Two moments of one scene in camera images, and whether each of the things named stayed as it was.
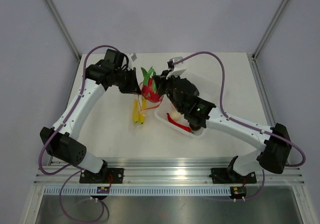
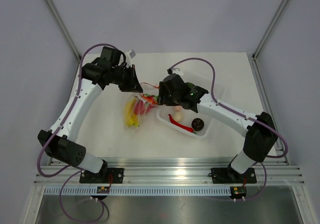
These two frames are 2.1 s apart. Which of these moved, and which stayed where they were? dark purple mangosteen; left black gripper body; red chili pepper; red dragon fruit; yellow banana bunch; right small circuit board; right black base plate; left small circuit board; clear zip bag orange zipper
Moved: yellow banana bunch; clear zip bag orange zipper; red dragon fruit
Stayed: right small circuit board; left small circuit board; left black gripper body; red chili pepper; dark purple mangosteen; right black base plate
